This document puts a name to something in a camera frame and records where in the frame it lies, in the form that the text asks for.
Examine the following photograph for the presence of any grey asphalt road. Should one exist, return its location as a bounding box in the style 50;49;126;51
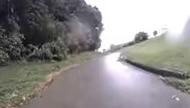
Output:
0;44;190;108

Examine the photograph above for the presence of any distant round tree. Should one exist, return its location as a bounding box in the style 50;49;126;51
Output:
133;30;150;44

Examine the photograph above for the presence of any dark kerb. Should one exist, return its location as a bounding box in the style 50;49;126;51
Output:
117;49;190;90

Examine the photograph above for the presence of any wood of dark trees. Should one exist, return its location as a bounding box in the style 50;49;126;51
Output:
0;0;107;68

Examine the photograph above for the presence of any grassy slope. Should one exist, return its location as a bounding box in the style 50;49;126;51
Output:
116;25;190;108

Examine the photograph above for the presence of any grass verge beside trees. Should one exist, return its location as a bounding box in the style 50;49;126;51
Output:
0;49;108;108

